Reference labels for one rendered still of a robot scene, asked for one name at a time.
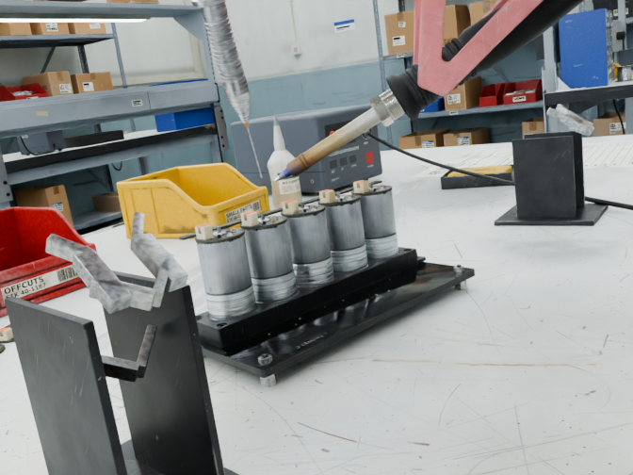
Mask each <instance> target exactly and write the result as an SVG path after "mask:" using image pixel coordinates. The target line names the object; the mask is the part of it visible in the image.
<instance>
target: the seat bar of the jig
mask: <svg viewBox="0 0 633 475"><path fill-rule="evenodd" d="M398 251H399V254H398V255H396V256H394V257H391V258H387V259H381V260H367V262H368V267H367V268H365V269H363V270H358V271H354V272H348V273H334V280H333V281H332V282H330V283H329V284H326V285H323V286H319V287H297V291H298V295H296V296H295V297H293V298H291V299H288V300H286V301H282V302H277V303H256V309H257V310H256V311H255V312H254V313H252V314H250V315H248V316H247V317H244V318H241V319H232V320H212V319H210V318H209V313H208V311H206V312H203V313H201V314H199V315H196V321H197V325H198V330H199V336H200V341H203V342H205V343H208V344H211V345H214V346H216V347H219V348H225V347H227V346H230V345H232V344H234V343H236V342H238V341H240V340H242V339H245V338H247V337H249V336H253V335H255V334H258V333H260V332H262V331H265V330H266V329H268V328H271V327H273V326H275V325H278V324H280V323H282V322H285V321H287V320H289V319H293V318H295V317H297V316H299V315H301V314H304V313H306V312H308V311H311V310H313V309H315V308H318V307H320V306H321V305H324V304H326V303H330V302H332V301H334V300H337V299H339V298H341V297H343V296H346V295H348V294H350V293H352V292H354V291H356V290H359V289H361V288H363V287H367V286H369V285H372V284H374V283H376V282H379V281H380V280H382V279H385V278H387V277H389V276H392V275H394V274H396V273H399V272H401V271H403V270H407V269H408V268H411V267H413V266H415V265H417V254H416V249H412V248H404V247H398Z"/></svg>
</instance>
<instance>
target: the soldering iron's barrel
mask: <svg viewBox="0 0 633 475"><path fill-rule="evenodd" d="M369 101H370V102H369V104H371V106H372V108H371V109H369V110H368V111H367V112H365V113H364V114H362V115H361V116H359V117H358V118H356V119H355V120H353V121H352V122H350V123H348V124H347V125H345V126H343V127H342V128H340V129H339V130H337V131H336V132H334V133H333V134H331V135H330V136H328V137H327V138H325V139H324V140H323V141H321V142H319V143H318V144H316V145H315V146H313V147H312V148H310V149H309V150H307V151H306V152H304V153H303V154H300V155H299V156H298V157H296V158H294V159H293V160H291V161H290V162H288V163H287V165H286V167H287V169H288V171H289V172H290V174H291V175H292V176H298V175H299V174H301V173H302V172H304V171H306V170H308V169H310V168H311V167H312V166H313V165H315V164H317V162H319V161H320V160H322V159H323V158H325V157H326V156H328V155H330V154H332V153H333V152H335V151H336V150H338V149H339V148H341V147H342V146H344V145H345V144H347V143H349V142H350V141H352V140H353V139H355V138H357V137H358V136H360V135H361V134H363V133H364V132H365V131H367V130H368V129H370V128H371V127H373V126H374V125H376V124H377V123H379V122H381V123H382V124H383V126H386V127H387V126H388V125H390V124H391V123H393V122H394V120H395V119H398V117H400V116H401V115H403V114H404V113H405V112H404V110H403V108H402V107H401V105H400V103H399V102H398V99H397V98H396V96H395V95H394V93H393V92H392V91H391V90H387V91H386V92H385V93H383V94H381V95H380V96H378V95H377V96H375V97H374V98H372V99H371V100H369Z"/></svg>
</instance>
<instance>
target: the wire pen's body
mask: <svg viewBox="0 0 633 475"><path fill-rule="evenodd" d="M191 1H192V4H193V7H194V8H200V9H201V13H202V16H203V19H204V24H205V26H206V30H207V34H208V38H209V40H210V43H211V47H212V49H213V53H214V57H215V60H216V62H217V66H218V69H219V74H220V78H221V82H222V85H223V88H224V91H225V94H226V96H227V97H237V96H240V95H242V94H245V93H246V92H248V91H249V87H248V83H247V79H246V76H245V74H244V70H243V66H242V62H241V58H240V56H239V53H238V49H237V45H236V41H235V35H234V31H233V30H232V26H231V22H230V21H229V20H230V18H229V16H228V11H227V8H226V4H225V1H226V0H191Z"/></svg>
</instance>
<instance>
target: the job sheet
mask: <svg viewBox="0 0 633 475"><path fill-rule="evenodd" d="M441 164H444V165H448V166H450V167H454V168H457V169H459V168H472V167H484V166H497V165H510V164H513V158H512V149H502V150H488V151H475V152H461V153H459V154H457V155H455V156H453V157H451V158H449V159H447V160H445V161H443V162H441ZM583 166H584V169H600V168H619V167H633V140H626V141H612V142H598V143H584V144H583ZM448 171H449V170H447V169H444V168H441V167H437V166H433V167H431V168H429V169H426V170H424V171H422V172H420V173H418V174H416V175H414V176H412V177H431V176H443V175H444V174H445V173H446V172H448ZM412 177H410V178H412Z"/></svg>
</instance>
